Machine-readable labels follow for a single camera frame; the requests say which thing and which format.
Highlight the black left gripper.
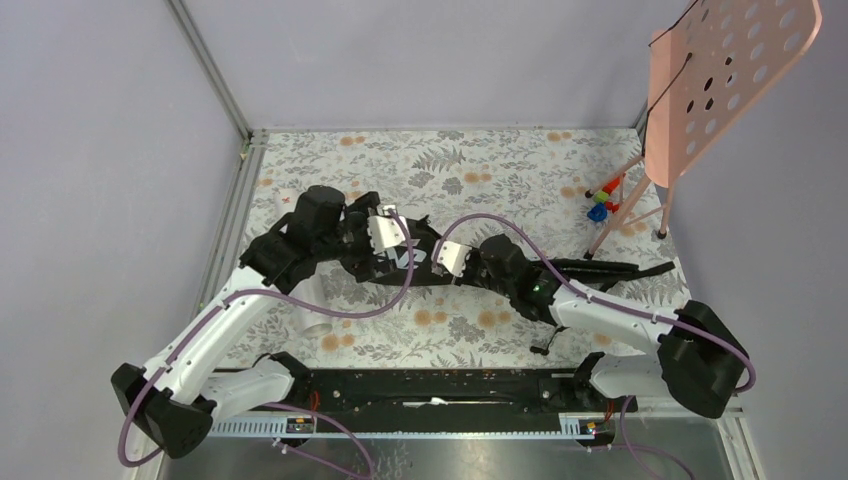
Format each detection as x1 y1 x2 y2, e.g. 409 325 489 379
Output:
316 194 398 281

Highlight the black Crossway racket bag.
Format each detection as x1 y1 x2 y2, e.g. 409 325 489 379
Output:
370 218 675 330

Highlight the white shuttlecock tube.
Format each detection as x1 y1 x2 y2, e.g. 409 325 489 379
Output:
274 188 333 338

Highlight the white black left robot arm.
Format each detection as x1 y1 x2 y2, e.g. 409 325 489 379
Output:
111 185 415 468

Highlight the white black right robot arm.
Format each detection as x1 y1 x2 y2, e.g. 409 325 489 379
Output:
432 235 751 419

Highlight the floral table mat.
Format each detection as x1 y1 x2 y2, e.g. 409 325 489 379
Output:
223 129 640 369

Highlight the colourful toy pile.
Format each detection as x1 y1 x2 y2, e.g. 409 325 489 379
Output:
586 174 626 223

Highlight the pink perforated metal chair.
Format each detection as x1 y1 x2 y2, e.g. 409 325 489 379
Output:
585 0 823 258

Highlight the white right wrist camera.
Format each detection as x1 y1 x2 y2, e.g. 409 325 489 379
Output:
431 241 472 278

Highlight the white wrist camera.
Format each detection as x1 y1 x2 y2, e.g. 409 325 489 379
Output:
367 215 409 254
431 241 472 278

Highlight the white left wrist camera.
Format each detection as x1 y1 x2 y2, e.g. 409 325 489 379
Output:
367 215 409 254

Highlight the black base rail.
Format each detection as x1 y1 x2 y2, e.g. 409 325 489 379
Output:
246 354 637 439

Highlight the aluminium frame profile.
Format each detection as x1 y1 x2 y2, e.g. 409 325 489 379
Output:
165 0 270 346

